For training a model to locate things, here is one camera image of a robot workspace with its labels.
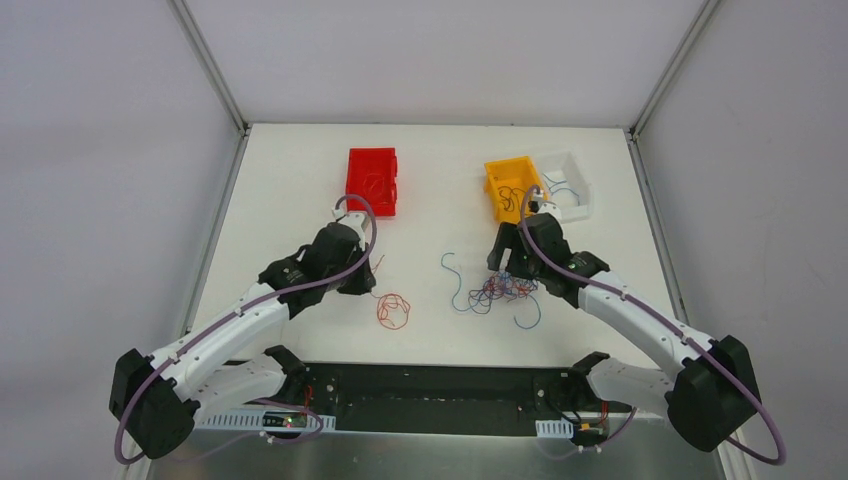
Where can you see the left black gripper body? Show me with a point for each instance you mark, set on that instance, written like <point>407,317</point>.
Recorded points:
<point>357,276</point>

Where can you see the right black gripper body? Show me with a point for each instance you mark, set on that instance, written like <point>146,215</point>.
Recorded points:
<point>507,254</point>

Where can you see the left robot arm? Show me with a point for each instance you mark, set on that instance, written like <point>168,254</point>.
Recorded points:
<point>159,398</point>

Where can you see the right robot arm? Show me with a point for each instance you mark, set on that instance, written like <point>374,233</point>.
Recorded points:
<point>705,388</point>

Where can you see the clear plastic bin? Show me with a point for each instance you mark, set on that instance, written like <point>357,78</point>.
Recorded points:
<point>566,184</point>

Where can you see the orange plastic bin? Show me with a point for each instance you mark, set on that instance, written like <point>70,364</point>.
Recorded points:
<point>506,183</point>

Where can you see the red plastic bin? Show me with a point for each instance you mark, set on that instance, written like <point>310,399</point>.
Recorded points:
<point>372,174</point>

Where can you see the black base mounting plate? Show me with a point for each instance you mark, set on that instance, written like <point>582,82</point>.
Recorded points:
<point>452,400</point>

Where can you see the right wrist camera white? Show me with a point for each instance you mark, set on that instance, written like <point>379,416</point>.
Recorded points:
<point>538,205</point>

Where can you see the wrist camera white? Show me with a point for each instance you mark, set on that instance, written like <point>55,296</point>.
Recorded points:
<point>357,221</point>
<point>538,205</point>

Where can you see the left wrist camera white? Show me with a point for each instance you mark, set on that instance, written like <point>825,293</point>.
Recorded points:
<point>357,221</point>

